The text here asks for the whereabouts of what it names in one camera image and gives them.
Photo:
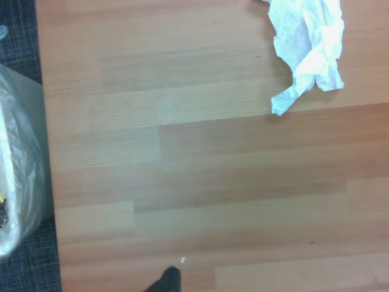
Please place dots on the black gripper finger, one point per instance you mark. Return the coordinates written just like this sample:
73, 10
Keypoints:
168, 281

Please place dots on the white tissue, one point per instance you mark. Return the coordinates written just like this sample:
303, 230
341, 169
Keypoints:
307, 51

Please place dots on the clear plastic bin liner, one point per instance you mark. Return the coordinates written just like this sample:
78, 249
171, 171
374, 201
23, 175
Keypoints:
16, 170

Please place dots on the beige plastic trash bin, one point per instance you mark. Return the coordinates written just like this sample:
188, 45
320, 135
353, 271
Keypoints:
33, 137

